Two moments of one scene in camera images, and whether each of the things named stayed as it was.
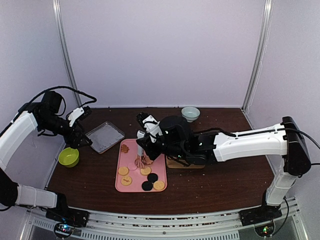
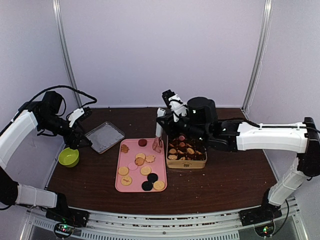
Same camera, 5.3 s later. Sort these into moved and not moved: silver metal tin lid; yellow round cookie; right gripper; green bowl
Moved: right gripper
Not moved: yellow round cookie; green bowl; silver metal tin lid
